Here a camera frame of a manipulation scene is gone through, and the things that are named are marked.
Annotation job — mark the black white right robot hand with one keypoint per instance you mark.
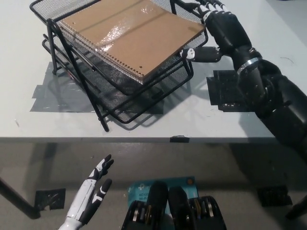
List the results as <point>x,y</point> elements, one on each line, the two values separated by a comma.
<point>227,33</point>

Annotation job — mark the teal printed box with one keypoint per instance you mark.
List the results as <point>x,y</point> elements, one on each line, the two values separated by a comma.
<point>141,189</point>

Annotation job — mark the black tape patch on table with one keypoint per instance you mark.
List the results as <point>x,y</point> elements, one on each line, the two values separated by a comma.
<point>223,91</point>

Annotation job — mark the black mesh two-tier file tray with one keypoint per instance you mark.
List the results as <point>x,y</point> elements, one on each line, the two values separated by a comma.
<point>134,112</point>

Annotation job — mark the black table leg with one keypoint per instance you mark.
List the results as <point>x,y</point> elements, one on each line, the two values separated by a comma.
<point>297,209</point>
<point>19,202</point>

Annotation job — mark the grey duct tape patch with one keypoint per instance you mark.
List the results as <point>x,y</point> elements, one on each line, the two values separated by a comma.
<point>48,95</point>

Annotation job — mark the brown spiral notebook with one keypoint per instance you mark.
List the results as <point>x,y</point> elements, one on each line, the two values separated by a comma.
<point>144,43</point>

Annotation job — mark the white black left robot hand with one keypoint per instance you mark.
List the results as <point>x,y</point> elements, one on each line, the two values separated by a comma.
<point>86,196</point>

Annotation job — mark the black tape patch on floor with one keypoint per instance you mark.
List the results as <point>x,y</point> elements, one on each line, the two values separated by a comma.
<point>50,199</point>
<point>273,196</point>

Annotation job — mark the small black tape strip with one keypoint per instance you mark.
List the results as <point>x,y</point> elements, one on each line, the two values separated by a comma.
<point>179,139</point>

